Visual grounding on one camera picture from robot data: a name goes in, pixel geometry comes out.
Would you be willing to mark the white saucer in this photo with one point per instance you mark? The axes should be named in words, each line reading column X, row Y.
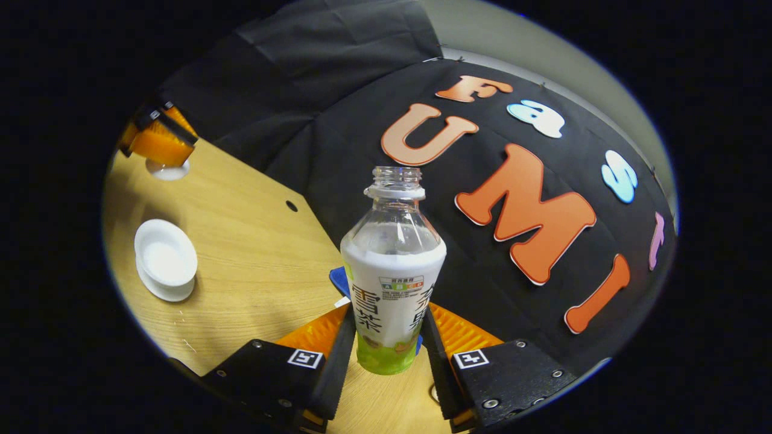
column 169, row 293

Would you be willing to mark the white teacup lid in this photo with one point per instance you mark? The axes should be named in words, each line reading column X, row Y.
column 167, row 172

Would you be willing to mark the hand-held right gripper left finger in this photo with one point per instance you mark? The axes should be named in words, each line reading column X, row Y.
column 338, row 374

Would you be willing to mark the white teacup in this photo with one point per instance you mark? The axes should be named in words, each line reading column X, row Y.
column 166, row 253

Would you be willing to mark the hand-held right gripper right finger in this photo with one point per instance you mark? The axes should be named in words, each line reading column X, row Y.
column 440, row 380

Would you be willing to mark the blue towel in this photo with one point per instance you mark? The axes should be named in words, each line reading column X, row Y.
column 341, row 280

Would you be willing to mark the clear water bottle white label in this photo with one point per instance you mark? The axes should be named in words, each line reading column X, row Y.
column 392, row 289

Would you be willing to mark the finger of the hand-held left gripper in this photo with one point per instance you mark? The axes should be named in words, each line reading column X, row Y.
column 160, row 147
column 178, row 129

